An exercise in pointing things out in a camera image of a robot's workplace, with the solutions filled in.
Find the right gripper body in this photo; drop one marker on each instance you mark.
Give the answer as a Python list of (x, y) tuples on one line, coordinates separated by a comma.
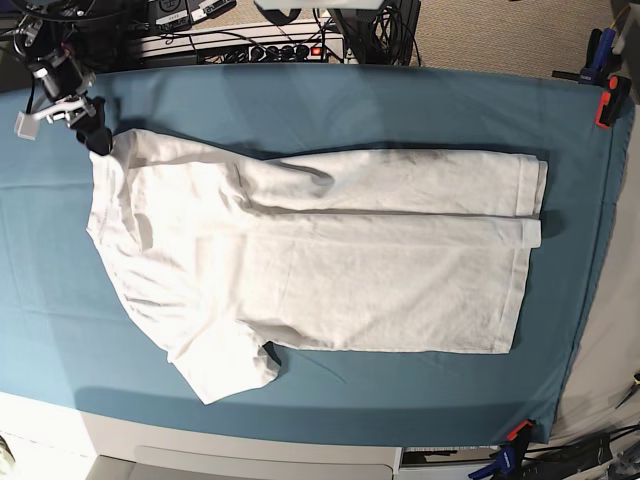
[(65, 86)]

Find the white T-shirt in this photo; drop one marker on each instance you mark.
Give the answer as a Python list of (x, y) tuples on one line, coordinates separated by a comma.
[(213, 254)]

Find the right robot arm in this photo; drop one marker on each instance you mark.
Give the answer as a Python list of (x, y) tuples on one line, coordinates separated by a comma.
[(64, 45)]

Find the black power strip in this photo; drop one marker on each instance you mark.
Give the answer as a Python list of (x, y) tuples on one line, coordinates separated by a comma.
[(288, 53)]

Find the white cabinet under table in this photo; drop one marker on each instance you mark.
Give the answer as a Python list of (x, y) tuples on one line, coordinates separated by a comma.
[(233, 456)]

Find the blue black clamp top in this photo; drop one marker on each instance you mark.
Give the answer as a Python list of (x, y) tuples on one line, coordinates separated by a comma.
[(598, 63)]

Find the blue black clamp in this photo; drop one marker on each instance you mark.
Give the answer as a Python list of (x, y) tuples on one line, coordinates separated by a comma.
[(506, 462), (598, 63)]

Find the orange black clamp bottom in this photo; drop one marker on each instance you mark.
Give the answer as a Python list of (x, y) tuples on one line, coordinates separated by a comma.
[(524, 427)]

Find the orange black clamp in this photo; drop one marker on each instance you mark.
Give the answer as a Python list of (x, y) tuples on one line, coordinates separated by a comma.
[(611, 101), (524, 427)]

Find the blue black clamp bottom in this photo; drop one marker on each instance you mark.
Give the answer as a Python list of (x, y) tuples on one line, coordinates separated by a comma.
[(506, 462)]

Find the orange black clamp top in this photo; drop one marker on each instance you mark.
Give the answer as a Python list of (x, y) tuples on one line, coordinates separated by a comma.
[(611, 101)]

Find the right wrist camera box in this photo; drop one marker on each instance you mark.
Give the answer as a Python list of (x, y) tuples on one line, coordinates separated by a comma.
[(27, 125)]

